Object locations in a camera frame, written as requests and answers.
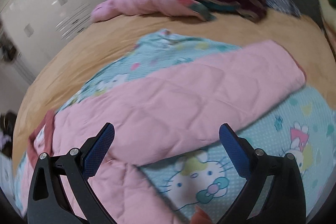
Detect black bag on floor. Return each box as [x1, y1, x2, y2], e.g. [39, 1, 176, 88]
[0, 111, 17, 136]

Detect right hand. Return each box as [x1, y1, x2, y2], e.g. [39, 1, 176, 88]
[190, 206, 213, 224]

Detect pink quilted jacket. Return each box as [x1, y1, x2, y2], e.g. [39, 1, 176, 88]
[41, 40, 306, 223]

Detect tan bed sheet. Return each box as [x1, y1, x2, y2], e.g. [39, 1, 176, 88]
[12, 10, 335, 166]

